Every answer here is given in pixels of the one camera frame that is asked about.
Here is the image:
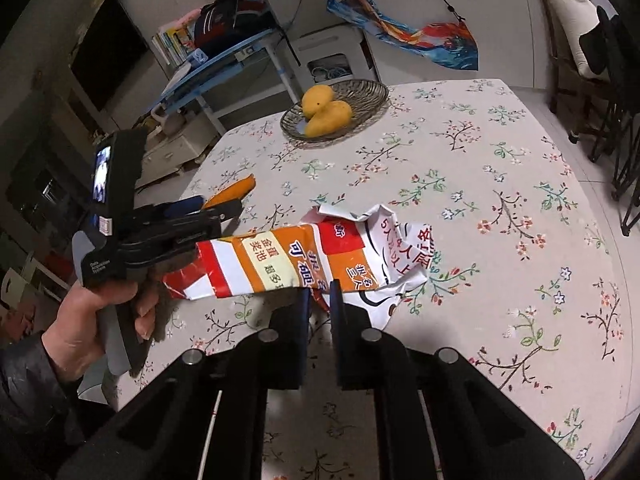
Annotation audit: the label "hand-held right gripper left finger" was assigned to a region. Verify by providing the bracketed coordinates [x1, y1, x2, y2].
[57, 287, 311, 480]

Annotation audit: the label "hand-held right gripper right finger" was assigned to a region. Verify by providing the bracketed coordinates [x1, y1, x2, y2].
[330, 281, 583, 480]

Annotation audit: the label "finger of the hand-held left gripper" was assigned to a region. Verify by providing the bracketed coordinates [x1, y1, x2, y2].
[150, 196, 203, 217]
[172, 201, 243, 224]

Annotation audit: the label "red orange snack wrapper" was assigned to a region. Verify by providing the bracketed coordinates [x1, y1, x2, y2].
[162, 204, 438, 332]

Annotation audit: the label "person's left forearm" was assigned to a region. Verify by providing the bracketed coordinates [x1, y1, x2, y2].
[0, 330, 118, 480]

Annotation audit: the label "person's left hand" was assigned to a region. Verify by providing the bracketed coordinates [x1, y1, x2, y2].
[41, 280, 160, 383]

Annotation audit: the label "white television cabinet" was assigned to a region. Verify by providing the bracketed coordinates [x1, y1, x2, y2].
[127, 110, 218, 188]

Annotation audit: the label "beige kettlebell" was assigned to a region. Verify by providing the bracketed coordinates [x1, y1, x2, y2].
[150, 105, 183, 136]

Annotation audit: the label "yellow mango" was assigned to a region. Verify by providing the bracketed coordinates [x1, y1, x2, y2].
[305, 101, 352, 138]
[301, 85, 334, 117]

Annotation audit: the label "blue desk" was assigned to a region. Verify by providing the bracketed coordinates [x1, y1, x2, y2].
[150, 27, 301, 136]

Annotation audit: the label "row of books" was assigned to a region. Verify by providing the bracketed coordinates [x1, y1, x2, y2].
[152, 25, 196, 68]

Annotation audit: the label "black television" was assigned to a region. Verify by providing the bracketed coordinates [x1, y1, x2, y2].
[70, 0, 151, 113]

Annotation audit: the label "woven fruit plate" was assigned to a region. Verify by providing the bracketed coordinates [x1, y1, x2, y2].
[280, 79, 390, 143]

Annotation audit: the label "pink plush toy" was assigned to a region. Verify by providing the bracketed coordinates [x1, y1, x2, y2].
[167, 7, 203, 31]

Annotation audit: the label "dark striped backpack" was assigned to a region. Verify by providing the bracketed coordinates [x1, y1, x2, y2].
[194, 0, 276, 56]

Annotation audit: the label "floral tablecloth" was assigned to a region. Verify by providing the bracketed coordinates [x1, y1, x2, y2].
[117, 78, 633, 480]

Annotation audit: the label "colourful sling bag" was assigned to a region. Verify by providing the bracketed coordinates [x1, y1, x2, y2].
[326, 0, 479, 71]

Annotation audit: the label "wooden chair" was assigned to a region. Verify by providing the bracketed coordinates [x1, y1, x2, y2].
[535, 0, 608, 116]

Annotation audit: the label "folded black chairs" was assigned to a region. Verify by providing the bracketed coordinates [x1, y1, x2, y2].
[570, 5, 640, 236]

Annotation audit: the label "white pillow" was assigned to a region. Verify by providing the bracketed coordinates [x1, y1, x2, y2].
[527, 0, 608, 81]

